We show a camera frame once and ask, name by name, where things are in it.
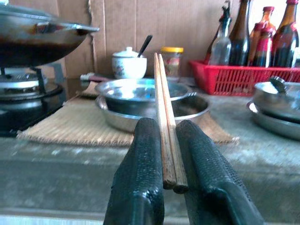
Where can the wooden chopstick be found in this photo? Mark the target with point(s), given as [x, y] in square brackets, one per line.
[165, 152]
[175, 152]

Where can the large dark bottle red cap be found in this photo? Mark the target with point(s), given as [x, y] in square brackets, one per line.
[284, 47]

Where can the glass jar yellow lid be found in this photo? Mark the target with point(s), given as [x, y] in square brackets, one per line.
[172, 63]

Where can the white ceramic lidded pot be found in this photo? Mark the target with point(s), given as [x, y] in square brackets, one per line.
[126, 68]

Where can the stainless steel deep plate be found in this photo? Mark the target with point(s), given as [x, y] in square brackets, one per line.
[269, 124]
[117, 122]

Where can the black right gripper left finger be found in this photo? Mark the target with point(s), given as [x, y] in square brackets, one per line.
[138, 175]

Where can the small bottle red label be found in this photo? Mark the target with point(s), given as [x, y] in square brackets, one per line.
[262, 47]

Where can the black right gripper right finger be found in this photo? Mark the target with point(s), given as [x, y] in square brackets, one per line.
[206, 175]

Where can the stainless steel bowl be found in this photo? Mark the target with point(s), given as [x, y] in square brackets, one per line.
[276, 105]
[131, 91]

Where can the steel wok lid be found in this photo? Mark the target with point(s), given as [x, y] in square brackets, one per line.
[14, 14]

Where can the steel wok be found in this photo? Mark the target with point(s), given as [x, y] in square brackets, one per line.
[35, 51]

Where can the black spoon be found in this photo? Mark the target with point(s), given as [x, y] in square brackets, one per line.
[145, 44]

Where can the brown bottle red cap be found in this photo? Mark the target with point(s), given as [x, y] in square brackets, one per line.
[267, 17]

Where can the white red gas lighter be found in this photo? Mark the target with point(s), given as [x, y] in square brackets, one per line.
[87, 77]

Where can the clear glass bottle black cap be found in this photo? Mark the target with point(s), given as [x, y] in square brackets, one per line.
[220, 50]

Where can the large woven straw mat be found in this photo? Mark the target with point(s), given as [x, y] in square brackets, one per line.
[70, 126]

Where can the red plastic basket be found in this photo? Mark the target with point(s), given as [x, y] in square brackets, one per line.
[234, 79]

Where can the black glass gas stove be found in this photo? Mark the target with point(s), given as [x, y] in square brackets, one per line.
[23, 112]

